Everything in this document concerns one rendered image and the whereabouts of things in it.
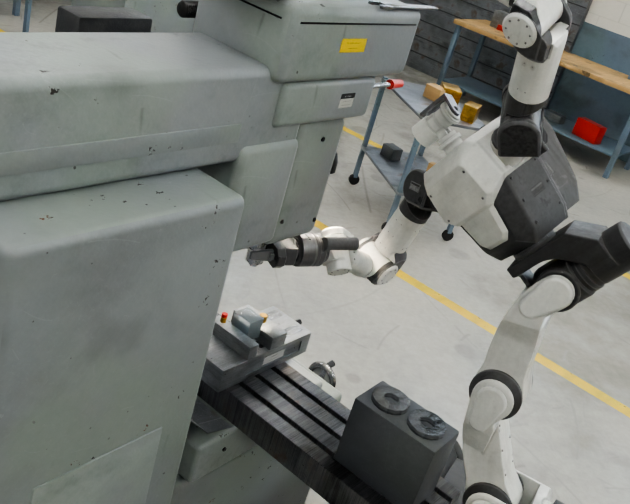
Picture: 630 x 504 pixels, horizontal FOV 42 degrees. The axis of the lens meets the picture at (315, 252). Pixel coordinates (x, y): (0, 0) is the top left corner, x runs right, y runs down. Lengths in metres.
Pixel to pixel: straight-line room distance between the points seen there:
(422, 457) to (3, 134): 1.10
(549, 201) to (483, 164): 0.20
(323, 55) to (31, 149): 0.66
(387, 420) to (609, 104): 7.84
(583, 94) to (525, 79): 7.75
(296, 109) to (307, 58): 0.12
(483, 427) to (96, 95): 1.38
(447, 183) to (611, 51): 7.48
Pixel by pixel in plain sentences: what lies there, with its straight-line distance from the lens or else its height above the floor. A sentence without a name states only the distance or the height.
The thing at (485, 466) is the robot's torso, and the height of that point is 0.79.
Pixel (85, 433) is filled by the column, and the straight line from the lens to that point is 1.56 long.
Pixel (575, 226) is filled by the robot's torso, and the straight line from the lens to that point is 2.09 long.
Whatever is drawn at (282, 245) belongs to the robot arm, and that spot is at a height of 1.26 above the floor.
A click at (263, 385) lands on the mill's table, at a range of 2.14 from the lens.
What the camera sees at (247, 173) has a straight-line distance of 1.67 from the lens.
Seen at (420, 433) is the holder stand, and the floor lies 1.10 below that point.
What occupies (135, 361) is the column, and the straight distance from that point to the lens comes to 1.53.
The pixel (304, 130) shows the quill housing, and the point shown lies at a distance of 1.79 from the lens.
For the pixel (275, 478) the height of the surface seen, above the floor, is 0.49.
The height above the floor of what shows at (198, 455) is 0.80.
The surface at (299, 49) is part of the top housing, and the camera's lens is 1.62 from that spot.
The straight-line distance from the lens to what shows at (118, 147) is 1.41.
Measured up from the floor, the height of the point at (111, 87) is 1.74.
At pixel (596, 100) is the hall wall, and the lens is 9.50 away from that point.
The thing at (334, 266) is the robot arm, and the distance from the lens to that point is 2.11.
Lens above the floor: 2.17
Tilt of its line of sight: 26 degrees down
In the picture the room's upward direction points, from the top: 17 degrees clockwise
